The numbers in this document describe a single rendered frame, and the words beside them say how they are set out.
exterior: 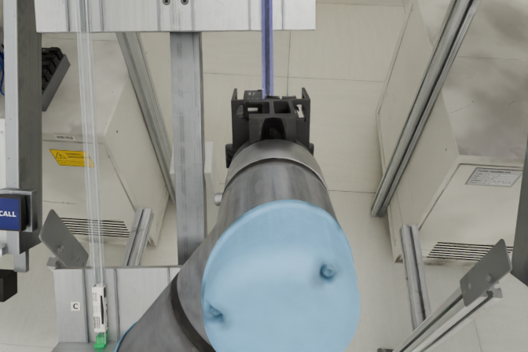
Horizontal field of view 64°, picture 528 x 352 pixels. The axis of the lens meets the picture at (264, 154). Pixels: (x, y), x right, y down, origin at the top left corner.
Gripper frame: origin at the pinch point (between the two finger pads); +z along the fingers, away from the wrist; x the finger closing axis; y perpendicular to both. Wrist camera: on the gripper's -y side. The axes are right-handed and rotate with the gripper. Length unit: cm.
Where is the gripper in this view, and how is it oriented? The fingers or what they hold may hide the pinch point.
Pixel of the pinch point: (268, 130)
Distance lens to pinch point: 52.5
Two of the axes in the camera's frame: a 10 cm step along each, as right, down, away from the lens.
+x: -10.0, 0.1, -0.1
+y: -0.1, -9.4, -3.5
